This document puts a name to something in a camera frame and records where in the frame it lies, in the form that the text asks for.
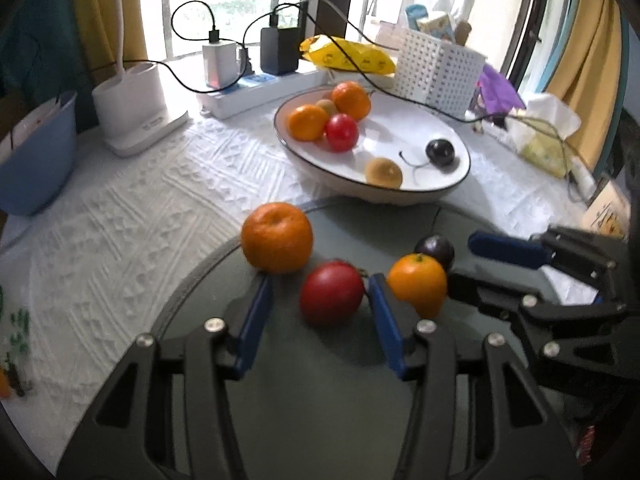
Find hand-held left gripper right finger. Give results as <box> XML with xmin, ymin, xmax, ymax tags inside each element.
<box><xmin>367</xmin><ymin>274</ymin><xmax>583</xmax><ymax>480</ymax></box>

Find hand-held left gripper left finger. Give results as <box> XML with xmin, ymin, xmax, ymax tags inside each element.
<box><xmin>57</xmin><ymin>275</ymin><xmax>275</xmax><ymax>480</ymax></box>

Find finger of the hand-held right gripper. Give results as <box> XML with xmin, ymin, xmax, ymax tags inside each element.
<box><xmin>468</xmin><ymin>226</ymin><xmax>627</xmax><ymax>282</ymax></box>
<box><xmin>447</xmin><ymin>270</ymin><xmax>628</xmax><ymax>377</ymax></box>

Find large orange mandarin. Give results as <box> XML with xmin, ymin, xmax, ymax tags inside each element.
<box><xmin>241</xmin><ymin>202</ymin><xmax>314</xmax><ymax>275</ymax></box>

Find dark purple plum with stem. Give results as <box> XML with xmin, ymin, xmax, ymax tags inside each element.
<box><xmin>399</xmin><ymin>138</ymin><xmax>457</xmax><ymax>168</ymax></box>

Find white shallow bowl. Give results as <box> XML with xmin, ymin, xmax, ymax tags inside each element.
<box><xmin>273</xmin><ymin>85</ymin><xmax>472</xmax><ymax>205</ymax></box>

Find round grey mat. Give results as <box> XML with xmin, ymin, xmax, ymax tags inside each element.
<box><xmin>147</xmin><ymin>199</ymin><xmax>601</xmax><ymax>480</ymax></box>

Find tissue pack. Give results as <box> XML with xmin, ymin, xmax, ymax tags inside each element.
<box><xmin>505</xmin><ymin>92</ymin><xmax>583</xmax><ymax>178</ymax></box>

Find purple cloth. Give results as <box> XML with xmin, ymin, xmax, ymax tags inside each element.
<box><xmin>475</xmin><ymin>65</ymin><xmax>526</xmax><ymax>111</ymax></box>

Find white perforated basket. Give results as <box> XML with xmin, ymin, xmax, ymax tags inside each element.
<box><xmin>392</xmin><ymin>27</ymin><xmax>487</xmax><ymax>117</ymax></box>

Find yellow curtain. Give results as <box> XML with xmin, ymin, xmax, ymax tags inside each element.
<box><xmin>545</xmin><ymin>0</ymin><xmax>626</xmax><ymax>171</ymax></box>
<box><xmin>72</xmin><ymin>0</ymin><xmax>148</xmax><ymax>68</ymax></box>

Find white power strip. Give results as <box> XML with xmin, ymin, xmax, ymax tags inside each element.
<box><xmin>196</xmin><ymin>67</ymin><xmax>331</xmax><ymax>120</ymax></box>

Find yellow plastic bag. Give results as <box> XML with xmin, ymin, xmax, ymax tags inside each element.
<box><xmin>299</xmin><ymin>35</ymin><xmax>397</xmax><ymax>76</ymax></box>

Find white desk lamp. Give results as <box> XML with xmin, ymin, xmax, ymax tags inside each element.
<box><xmin>92</xmin><ymin>0</ymin><xmax>190</xmax><ymax>157</ymax></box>

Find white charger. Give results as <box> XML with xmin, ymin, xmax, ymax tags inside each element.
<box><xmin>202</xmin><ymin>42</ymin><xmax>240</xmax><ymax>90</ymax></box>

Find black charger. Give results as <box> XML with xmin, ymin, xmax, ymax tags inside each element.
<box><xmin>260</xmin><ymin>27</ymin><xmax>300</xmax><ymax>76</ymax></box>

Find blue plastic bowl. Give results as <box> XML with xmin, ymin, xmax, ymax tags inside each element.
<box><xmin>0</xmin><ymin>91</ymin><xmax>78</xmax><ymax>217</ymax></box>

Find black charging cable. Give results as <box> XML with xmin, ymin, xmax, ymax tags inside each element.
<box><xmin>171</xmin><ymin>0</ymin><xmax>221</xmax><ymax>43</ymax></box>
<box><xmin>242</xmin><ymin>0</ymin><xmax>506</xmax><ymax>123</ymax></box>

